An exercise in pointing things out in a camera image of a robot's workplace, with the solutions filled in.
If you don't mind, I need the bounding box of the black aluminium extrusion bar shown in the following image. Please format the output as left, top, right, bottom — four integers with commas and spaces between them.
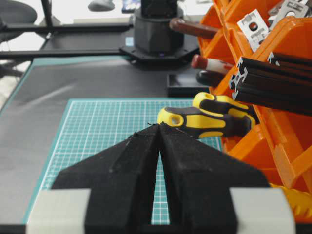
230, 57, 312, 116

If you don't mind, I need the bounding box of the red white handled tool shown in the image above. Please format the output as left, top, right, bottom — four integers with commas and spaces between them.
191, 54, 234, 75

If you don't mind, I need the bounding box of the silver metal corner bracket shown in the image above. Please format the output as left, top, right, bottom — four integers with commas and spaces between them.
237, 9, 269, 52

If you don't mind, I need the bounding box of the small black tray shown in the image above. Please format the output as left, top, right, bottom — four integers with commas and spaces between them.
167, 74, 209, 98

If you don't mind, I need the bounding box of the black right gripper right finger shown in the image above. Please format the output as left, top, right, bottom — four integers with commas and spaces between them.
159, 123, 269, 234

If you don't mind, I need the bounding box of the black desk mat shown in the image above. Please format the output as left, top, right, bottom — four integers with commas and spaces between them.
0, 56, 197, 225

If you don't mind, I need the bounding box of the black office chair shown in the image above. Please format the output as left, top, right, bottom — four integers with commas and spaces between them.
0, 0, 37, 30

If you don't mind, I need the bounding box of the orange container rack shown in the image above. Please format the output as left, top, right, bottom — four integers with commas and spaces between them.
196, 0, 312, 224

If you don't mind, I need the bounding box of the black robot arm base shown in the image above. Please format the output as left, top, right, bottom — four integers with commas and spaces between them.
119, 0, 199, 62

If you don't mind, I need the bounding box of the small yellow black screwdriver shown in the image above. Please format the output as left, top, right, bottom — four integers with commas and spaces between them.
193, 92, 253, 117

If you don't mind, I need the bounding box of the dark red handled tool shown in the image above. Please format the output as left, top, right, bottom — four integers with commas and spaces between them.
169, 18, 218, 39

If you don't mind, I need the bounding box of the large yellow black screwdriver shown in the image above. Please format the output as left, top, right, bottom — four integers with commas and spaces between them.
157, 107, 255, 138

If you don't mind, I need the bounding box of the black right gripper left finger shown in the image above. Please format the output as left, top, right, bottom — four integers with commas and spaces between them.
52, 124, 160, 234

